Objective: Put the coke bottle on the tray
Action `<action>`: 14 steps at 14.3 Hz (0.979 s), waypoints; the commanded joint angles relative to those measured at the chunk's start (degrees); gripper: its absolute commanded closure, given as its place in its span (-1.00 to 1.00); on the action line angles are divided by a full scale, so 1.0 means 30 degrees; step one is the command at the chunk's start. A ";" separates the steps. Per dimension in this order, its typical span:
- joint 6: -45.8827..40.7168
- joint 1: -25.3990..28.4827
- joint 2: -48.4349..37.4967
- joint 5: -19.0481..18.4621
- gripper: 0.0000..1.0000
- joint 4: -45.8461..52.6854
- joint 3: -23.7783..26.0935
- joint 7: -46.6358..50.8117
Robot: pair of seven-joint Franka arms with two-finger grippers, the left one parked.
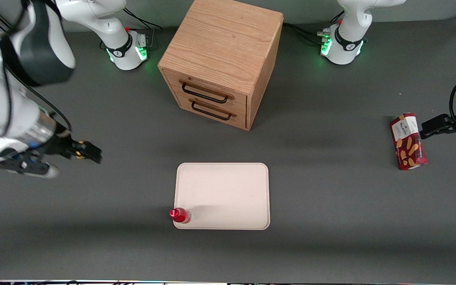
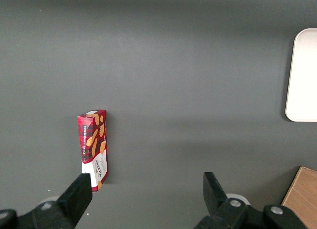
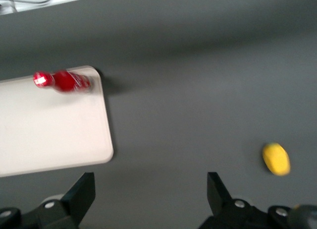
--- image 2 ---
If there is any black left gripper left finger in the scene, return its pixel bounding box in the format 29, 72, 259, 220
0, 173, 93, 229

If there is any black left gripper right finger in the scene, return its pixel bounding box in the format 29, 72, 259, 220
193, 172, 308, 229

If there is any cream rectangular tray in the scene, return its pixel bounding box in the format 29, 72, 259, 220
284, 28, 317, 123

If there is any red tartan shortbread box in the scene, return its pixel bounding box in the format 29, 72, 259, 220
77, 109, 109, 193

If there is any wooden two-drawer cabinet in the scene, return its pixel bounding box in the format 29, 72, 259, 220
280, 166, 317, 229

